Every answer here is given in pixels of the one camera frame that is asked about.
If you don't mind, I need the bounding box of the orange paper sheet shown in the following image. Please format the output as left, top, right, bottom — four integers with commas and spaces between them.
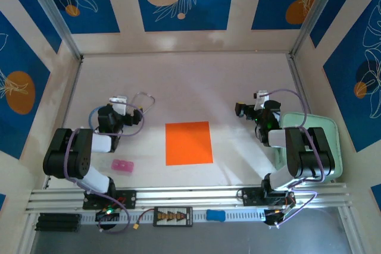
165, 121, 214, 166

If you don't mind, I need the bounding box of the blue stethoscope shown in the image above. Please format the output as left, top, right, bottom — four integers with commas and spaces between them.
88, 92, 156, 136

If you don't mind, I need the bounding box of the pink pill organizer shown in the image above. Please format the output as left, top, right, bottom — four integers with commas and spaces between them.
98, 158, 135, 176

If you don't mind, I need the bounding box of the mint green tray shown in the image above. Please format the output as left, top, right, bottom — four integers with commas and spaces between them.
273, 112, 343, 184

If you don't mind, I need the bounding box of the black power distribution board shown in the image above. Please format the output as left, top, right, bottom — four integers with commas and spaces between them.
152, 206, 193, 227

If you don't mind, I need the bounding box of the blue bone-shaped clip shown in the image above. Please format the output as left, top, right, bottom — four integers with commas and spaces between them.
205, 209, 226, 222

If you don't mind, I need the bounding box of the black ribbed block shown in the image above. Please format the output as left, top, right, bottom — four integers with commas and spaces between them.
35, 212, 82, 233

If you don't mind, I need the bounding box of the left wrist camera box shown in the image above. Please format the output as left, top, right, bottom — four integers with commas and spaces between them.
108, 95, 128, 115

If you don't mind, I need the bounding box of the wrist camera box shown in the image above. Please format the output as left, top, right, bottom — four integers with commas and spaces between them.
252, 89, 270, 109
108, 95, 128, 115

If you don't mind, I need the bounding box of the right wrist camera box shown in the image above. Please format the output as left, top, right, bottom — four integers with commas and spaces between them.
252, 89, 270, 109

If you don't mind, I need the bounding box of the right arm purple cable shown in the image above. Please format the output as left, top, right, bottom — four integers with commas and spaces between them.
266, 88, 326, 230

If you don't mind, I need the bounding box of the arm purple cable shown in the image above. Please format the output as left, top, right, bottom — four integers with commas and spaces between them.
64, 101, 146, 236
266, 88, 326, 230

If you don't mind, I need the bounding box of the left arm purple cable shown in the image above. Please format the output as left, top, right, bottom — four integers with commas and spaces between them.
64, 101, 146, 236

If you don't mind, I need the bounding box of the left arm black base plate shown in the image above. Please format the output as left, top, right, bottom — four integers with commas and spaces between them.
82, 190, 137, 210

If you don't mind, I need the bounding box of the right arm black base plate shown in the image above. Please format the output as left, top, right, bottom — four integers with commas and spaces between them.
242, 187, 295, 207

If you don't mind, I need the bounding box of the aluminium mounting rail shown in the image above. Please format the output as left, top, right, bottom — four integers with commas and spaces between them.
25, 183, 354, 225

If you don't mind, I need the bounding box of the red wire yellow connector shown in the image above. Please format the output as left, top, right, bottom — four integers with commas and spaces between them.
133, 208, 156, 232

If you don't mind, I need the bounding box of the aluminium corner post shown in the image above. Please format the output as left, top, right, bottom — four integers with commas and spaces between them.
289, 0, 346, 58
22, 0, 85, 60

